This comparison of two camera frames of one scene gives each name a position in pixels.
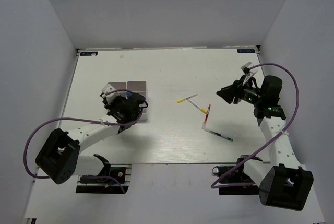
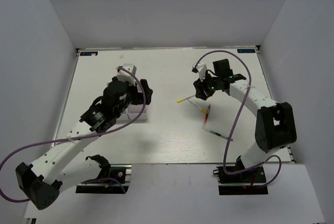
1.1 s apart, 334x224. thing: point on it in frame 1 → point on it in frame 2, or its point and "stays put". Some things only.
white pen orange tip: x=202 y=110 stays put
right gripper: x=228 y=92 → x=201 y=87
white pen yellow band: x=182 y=99 stays put
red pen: x=207 y=114 stays put
